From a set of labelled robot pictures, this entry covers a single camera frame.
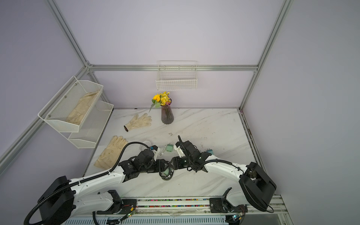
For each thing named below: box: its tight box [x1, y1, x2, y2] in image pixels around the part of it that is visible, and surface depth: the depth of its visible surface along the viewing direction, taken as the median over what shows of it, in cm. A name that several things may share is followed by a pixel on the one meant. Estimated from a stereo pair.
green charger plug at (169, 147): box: [165, 143, 174, 153], surface depth 98 cm
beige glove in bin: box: [65, 90, 100, 126], surface depth 81 cm
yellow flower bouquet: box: [148, 91, 173, 113], surface depth 95 cm
